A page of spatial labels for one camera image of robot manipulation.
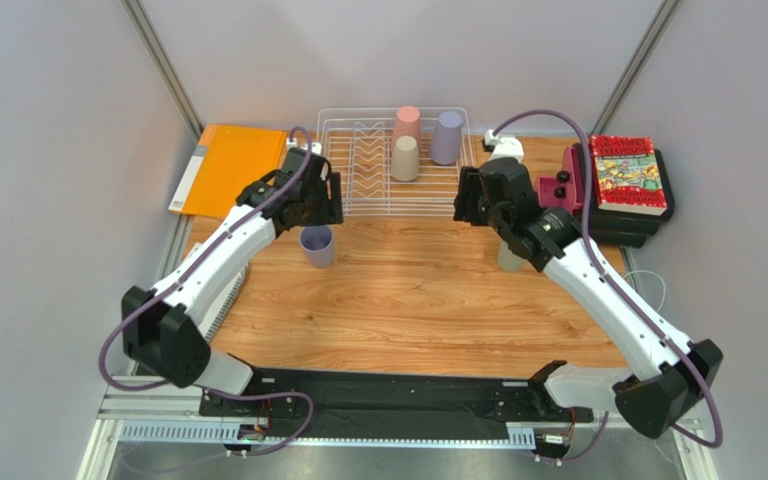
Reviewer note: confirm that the black tray stack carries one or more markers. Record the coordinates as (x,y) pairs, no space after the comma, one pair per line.
(629,228)

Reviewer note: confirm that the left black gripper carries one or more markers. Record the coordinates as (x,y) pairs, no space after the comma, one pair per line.
(332,210)

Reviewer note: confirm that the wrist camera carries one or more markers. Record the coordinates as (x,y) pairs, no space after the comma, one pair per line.
(316,147)
(500,146)

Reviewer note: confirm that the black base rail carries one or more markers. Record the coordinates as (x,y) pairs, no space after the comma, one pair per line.
(368,406)

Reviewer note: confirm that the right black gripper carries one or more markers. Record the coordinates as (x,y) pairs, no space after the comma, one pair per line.
(468,197)

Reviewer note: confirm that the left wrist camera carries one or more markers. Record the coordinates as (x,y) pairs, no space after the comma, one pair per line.
(316,147)

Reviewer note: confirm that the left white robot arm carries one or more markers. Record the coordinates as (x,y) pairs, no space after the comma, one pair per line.
(160,326)

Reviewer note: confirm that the white wire dish rack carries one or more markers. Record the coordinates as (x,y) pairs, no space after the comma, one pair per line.
(358,143)

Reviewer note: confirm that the pink cup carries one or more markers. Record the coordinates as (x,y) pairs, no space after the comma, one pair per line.
(407,123)

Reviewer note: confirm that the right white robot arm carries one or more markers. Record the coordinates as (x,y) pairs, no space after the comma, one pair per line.
(666,374)

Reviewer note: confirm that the purple cup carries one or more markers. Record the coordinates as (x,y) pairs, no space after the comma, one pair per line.
(318,245)
(445,143)

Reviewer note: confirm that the green cup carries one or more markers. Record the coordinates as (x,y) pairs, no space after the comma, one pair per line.
(507,260)

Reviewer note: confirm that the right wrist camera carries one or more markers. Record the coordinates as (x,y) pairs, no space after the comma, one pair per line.
(500,146)

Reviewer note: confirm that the beige cup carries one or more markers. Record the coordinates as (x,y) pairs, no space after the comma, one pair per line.
(405,161)

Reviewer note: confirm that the orange folder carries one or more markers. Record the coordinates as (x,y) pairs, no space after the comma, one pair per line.
(226,159)

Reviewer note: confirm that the red book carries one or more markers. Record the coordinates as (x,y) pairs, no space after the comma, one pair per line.
(627,175)

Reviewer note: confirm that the magenta plastic holder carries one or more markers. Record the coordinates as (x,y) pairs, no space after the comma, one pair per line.
(565,189)

